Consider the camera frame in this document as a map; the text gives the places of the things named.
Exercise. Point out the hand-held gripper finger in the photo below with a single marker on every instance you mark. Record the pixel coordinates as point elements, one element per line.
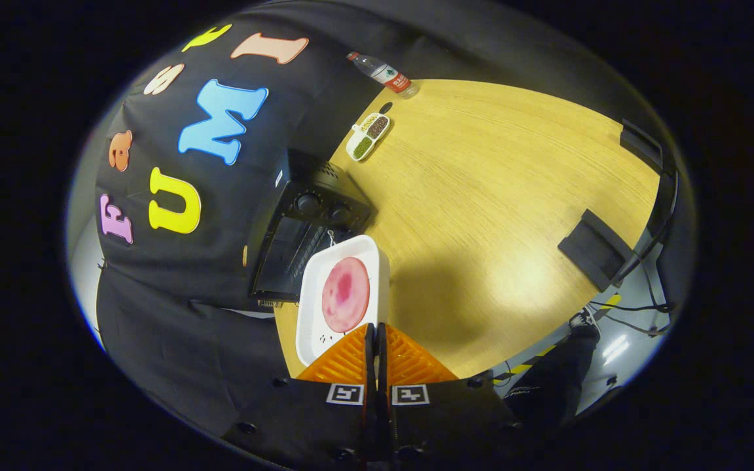
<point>370,373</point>
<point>382,373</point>

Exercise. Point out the pink round meat slice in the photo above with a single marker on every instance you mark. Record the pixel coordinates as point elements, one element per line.
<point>344,294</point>

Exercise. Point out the white square plate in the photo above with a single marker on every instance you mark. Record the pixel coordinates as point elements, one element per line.
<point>311,314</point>

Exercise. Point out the black toaster oven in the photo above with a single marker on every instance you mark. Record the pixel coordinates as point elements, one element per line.
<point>285,248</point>

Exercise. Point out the person's leg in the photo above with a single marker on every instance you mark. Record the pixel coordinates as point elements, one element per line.
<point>560,379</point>

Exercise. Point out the person's black shoe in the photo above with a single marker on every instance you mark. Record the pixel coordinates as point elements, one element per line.
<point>585,324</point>

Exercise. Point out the white divided bean dish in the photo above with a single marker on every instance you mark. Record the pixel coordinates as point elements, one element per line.
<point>367,137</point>

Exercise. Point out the black office chair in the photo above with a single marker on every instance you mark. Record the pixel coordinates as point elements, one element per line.
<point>596,252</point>

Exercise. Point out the clear plastic water bottle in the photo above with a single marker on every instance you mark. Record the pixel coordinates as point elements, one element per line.
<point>387,73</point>

